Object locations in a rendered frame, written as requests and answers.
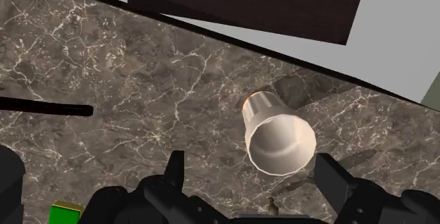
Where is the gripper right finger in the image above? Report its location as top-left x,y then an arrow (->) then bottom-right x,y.
313,152 -> 440,224

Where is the white cup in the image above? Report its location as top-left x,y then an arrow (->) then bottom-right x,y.
241,90 -> 317,177

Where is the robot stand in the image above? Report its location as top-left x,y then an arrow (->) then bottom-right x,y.
127,0 -> 369,46

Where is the green block with yellow top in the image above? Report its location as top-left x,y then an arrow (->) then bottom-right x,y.
48,200 -> 85,224

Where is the black rounded object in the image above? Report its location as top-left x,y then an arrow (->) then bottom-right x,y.
0,144 -> 27,224

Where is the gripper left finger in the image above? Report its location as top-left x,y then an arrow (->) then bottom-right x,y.
78,150 -> 231,224

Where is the black rod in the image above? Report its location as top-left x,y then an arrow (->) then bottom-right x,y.
0,96 -> 94,118

